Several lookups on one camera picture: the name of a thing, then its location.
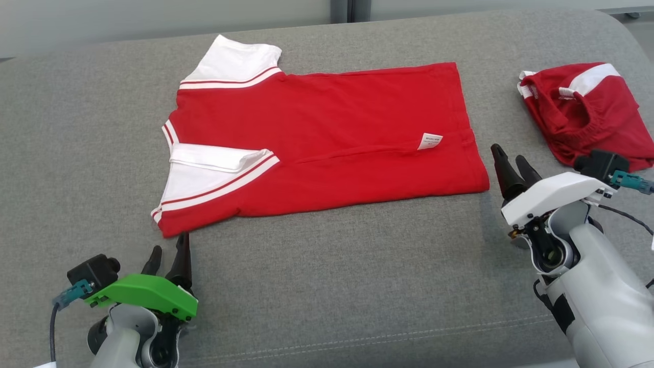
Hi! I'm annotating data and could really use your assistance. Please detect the left camera cable teal plug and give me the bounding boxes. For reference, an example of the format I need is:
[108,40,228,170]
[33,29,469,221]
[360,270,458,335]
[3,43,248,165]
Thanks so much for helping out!
[49,280,92,363]

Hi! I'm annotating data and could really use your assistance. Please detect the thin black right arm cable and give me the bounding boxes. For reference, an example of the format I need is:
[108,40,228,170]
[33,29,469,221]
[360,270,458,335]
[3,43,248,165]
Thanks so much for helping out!
[598,204,654,237]

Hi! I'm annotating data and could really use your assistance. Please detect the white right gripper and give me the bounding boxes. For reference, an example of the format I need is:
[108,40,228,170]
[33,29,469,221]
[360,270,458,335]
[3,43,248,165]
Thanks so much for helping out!
[490,144,618,228]

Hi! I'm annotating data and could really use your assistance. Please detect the grey fabric covered table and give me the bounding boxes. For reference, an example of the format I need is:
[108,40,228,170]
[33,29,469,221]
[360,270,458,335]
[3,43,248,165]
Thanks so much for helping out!
[0,8,654,368]

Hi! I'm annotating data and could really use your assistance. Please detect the red white number jersey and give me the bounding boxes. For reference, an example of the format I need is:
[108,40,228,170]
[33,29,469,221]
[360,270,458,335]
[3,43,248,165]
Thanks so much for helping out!
[151,34,490,239]

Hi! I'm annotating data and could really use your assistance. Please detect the red and white shorts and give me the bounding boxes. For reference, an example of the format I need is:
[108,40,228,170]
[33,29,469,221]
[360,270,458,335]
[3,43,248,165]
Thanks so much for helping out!
[517,62,654,173]

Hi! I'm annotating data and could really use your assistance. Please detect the camera cable teal plug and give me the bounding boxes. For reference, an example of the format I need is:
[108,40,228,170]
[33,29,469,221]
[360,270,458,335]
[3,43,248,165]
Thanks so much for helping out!
[49,280,92,363]
[611,170,654,195]

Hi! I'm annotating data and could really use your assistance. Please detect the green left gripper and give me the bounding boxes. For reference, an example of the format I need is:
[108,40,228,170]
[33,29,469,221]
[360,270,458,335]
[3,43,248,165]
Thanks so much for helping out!
[84,233,199,321]

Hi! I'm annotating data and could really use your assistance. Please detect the right camera cable teal plug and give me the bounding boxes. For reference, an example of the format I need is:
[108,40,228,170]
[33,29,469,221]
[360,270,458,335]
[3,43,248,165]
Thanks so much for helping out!
[611,170,654,195]

